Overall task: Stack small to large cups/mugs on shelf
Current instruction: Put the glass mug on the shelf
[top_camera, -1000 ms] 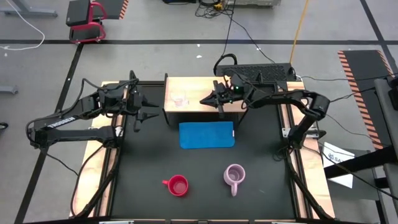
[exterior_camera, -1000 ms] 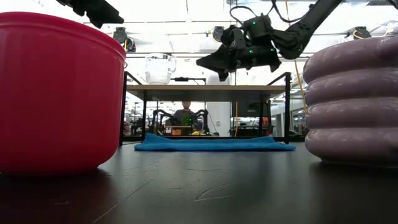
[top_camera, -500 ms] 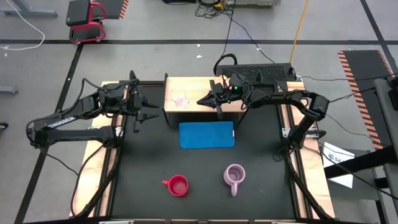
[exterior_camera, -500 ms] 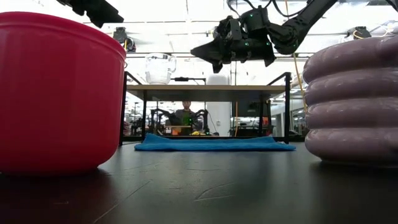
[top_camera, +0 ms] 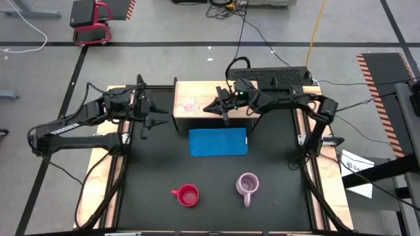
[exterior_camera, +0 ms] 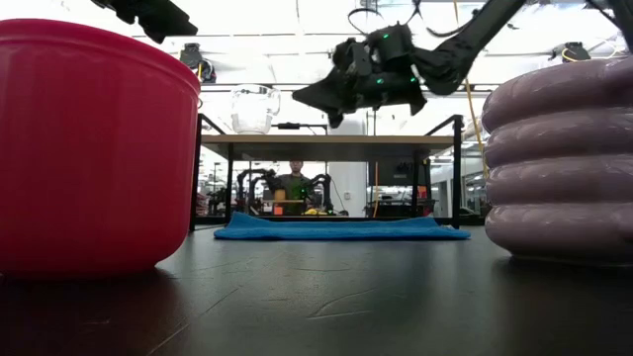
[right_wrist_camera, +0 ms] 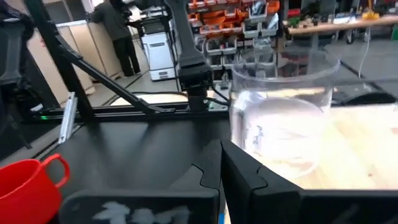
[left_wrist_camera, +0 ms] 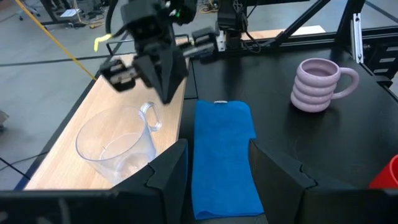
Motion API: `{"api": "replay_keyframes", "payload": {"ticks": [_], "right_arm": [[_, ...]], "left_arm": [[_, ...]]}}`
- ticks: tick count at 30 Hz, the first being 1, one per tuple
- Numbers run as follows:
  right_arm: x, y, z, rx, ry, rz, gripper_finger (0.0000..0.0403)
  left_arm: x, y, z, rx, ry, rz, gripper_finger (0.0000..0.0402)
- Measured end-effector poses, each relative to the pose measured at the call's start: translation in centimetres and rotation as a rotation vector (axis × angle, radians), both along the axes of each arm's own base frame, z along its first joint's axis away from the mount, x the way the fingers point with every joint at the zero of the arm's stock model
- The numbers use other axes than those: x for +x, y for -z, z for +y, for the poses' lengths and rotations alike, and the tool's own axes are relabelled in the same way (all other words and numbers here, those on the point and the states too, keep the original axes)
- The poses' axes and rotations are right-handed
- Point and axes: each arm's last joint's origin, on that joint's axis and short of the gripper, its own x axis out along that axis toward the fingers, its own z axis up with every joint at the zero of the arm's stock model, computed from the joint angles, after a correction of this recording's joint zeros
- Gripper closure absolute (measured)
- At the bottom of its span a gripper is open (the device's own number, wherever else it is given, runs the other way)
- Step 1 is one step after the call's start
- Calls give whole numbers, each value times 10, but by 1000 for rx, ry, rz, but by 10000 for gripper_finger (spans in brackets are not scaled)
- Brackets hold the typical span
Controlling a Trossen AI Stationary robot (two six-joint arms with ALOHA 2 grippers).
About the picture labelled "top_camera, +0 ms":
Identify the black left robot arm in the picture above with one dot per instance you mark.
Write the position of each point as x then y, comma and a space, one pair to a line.
65, 128

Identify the pink ribbed ceramic mug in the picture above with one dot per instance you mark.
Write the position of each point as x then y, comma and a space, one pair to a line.
247, 183

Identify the white paper sign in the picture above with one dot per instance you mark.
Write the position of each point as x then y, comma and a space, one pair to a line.
356, 167

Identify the blue cloth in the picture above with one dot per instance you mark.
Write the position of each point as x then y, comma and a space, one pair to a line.
218, 142

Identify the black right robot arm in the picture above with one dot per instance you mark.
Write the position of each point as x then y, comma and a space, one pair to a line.
288, 98

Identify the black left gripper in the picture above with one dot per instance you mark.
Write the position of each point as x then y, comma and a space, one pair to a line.
138, 109

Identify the clear plastic pitcher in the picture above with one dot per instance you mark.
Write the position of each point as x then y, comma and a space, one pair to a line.
189, 104

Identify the black keyboard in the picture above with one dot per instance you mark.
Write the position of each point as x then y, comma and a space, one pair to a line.
282, 76

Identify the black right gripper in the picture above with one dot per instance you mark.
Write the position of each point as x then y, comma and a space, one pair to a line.
238, 102

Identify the wooden shelf with black legs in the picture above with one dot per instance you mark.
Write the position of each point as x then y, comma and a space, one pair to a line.
205, 95

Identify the red plastic mug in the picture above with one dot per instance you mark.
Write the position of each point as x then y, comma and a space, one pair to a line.
187, 196

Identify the orange striped black ramp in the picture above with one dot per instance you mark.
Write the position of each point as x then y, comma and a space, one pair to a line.
121, 8

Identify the orange striped black mat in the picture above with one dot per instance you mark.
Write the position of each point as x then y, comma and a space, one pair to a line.
384, 91

